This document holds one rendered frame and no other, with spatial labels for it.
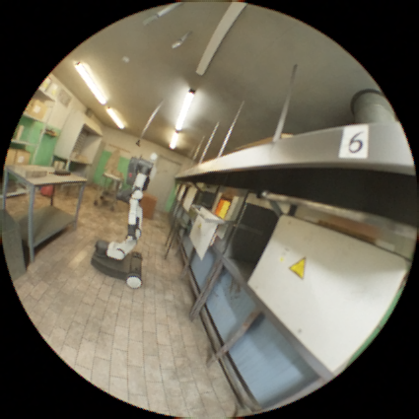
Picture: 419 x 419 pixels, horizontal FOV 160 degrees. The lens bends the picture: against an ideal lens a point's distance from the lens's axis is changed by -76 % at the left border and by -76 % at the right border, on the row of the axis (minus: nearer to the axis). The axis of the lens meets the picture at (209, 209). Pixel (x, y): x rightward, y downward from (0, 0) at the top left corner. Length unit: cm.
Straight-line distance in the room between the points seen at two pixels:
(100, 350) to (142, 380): 36
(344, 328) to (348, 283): 15
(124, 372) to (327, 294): 127
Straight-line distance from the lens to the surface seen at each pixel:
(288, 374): 97
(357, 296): 56
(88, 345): 139
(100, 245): 189
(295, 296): 64
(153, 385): 131
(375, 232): 70
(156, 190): 620
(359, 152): 48
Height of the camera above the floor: 126
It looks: 4 degrees down
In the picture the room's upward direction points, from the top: 23 degrees clockwise
